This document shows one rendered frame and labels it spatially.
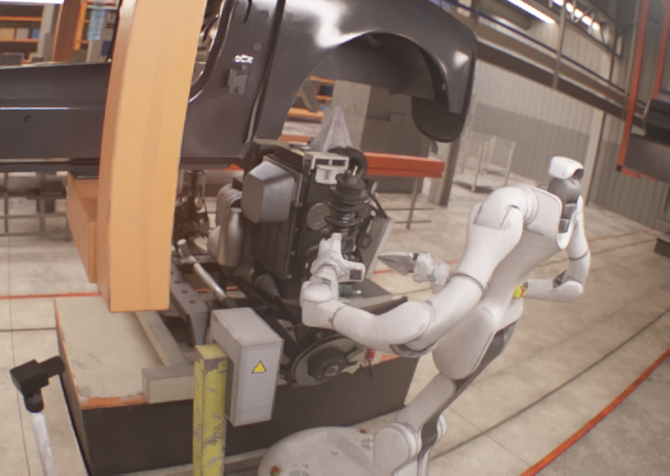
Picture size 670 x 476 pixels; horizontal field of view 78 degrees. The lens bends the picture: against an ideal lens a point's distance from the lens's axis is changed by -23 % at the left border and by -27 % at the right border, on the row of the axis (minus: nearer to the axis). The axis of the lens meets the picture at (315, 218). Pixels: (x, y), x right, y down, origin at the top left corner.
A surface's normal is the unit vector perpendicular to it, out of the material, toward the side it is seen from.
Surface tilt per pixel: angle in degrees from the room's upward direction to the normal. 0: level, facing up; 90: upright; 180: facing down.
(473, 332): 90
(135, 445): 90
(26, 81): 73
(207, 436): 90
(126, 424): 90
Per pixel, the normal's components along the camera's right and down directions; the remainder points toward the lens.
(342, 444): -0.66, -0.18
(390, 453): -0.74, 0.07
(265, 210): 0.20, 0.30
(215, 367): 0.54, 0.32
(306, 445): 0.67, -0.04
